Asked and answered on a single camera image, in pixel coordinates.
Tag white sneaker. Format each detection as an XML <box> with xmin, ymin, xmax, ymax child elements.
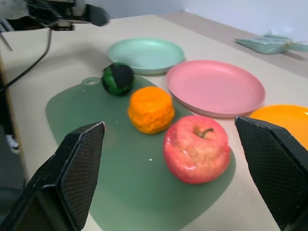
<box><xmin>4</xmin><ymin>134</ymin><xmax>20</xmax><ymax>154</ymax></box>

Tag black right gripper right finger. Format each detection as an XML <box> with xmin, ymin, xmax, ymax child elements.
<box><xmin>234</xmin><ymin>116</ymin><xmax>308</xmax><ymax>231</ymax></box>

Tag orange fruit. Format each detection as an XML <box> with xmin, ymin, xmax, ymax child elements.
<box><xmin>127</xmin><ymin>86</ymin><xmax>176</xmax><ymax>135</ymax></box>

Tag orange plate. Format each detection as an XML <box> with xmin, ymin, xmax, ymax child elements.
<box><xmin>249</xmin><ymin>104</ymin><xmax>308</xmax><ymax>151</ymax></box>

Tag green plate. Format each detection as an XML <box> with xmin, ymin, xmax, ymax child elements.
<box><xmin>107</xmin><ymin>38</ymin><xmax>185</xmax><ymax>75</ymax></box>

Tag green cutting mat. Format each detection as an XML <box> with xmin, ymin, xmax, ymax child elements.
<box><xmin>45</xmin><ymin>76</ymin><xmax>237</xmax><ymax>231</ymax></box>

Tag green black ball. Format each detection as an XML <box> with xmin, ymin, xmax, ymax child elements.
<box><xmin>102</xmin><ymin>62</ymin><xmax>135</xmax><ymax>97</ymax></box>

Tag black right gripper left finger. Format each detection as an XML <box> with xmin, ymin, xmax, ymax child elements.
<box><xmin>0</xmin><ymin>121</ymin><xmax>106</xmax><ymax>231</ymax></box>

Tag red apple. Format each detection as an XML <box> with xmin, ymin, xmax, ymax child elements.
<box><xmin>163</xmin><ymin>115</ymin><xmax>231</xmax><ymax>185</ymax></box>

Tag black cable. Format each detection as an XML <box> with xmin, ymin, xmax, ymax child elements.
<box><xmin>0</xmin><ymin>28</ymin><xmax>53</xmax><ymax>93</ymax></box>

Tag pink plate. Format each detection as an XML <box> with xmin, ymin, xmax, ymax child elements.
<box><xmin>166</xmin><ymin>60</ymin><xmax>266</xmax><ymax>118</ymax></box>

